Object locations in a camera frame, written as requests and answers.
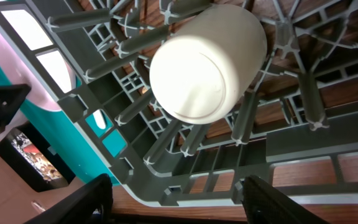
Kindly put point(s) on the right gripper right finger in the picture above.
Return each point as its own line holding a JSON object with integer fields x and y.
{"x": 265, "y": 204}

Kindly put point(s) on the white round plate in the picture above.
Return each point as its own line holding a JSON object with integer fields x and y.
{"x": 17, "y": 71}

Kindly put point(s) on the grey dishwasher rack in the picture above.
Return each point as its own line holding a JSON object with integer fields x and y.
{"x": 302, "y": 107}

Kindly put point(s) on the teal serving tray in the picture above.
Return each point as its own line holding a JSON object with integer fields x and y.
{"x": 62, "y": 135}

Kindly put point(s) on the black tray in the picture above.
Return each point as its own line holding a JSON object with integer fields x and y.
{"x": 25, "y": 171}

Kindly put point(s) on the white plastic fork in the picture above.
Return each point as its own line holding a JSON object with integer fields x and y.
{"x": 99, "y": 119}

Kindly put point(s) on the peanut shells and rice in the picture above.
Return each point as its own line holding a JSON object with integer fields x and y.
{"x": 34, "y": 157}

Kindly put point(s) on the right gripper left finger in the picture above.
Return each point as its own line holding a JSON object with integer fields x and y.
{"x": 91, "y": 203}

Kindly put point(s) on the white cup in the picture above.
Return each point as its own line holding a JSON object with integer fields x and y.
{"x": 199, "y": 74}

